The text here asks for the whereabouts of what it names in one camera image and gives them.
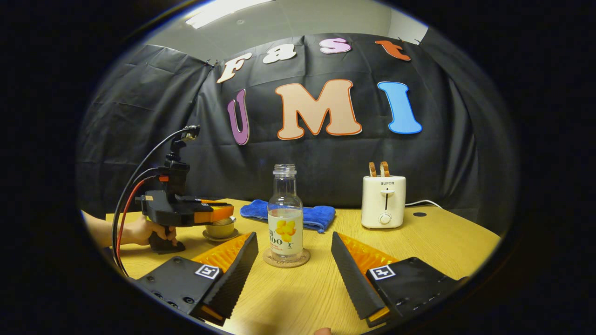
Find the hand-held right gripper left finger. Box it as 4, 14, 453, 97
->
134, 232, 259, 327

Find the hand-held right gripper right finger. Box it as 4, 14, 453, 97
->
331, 232, 469, 328

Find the cream teacup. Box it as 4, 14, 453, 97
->
206, 222, 236, 239

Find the round cork coaster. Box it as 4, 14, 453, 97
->
263, 248, 311, 268

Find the clear water bottle yellow label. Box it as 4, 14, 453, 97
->
268, 164, 304, 261

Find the cream saucer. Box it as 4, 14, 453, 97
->
203, 228, 240, 243

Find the blue towel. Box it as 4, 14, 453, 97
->
240, 199, 336, 234

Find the white toaster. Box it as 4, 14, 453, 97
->
361, 175, 406, 229

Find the black backdrop cloth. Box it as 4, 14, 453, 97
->
77, 30, 517, 233

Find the red gripper cable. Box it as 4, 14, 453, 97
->
116, 177, 156, 266

